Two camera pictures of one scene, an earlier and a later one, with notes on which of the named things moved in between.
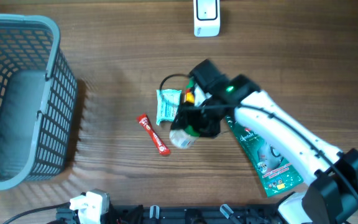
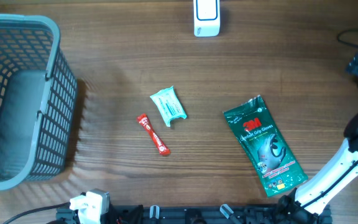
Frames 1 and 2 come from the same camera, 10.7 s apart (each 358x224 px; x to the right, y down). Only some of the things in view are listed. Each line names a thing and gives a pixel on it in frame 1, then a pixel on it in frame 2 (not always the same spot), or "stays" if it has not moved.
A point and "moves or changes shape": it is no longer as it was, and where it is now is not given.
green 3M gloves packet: (276, 170) stays
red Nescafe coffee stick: (160, 145) stays
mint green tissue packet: (168, 102) moves or changes shape
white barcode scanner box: (206, 18) stays
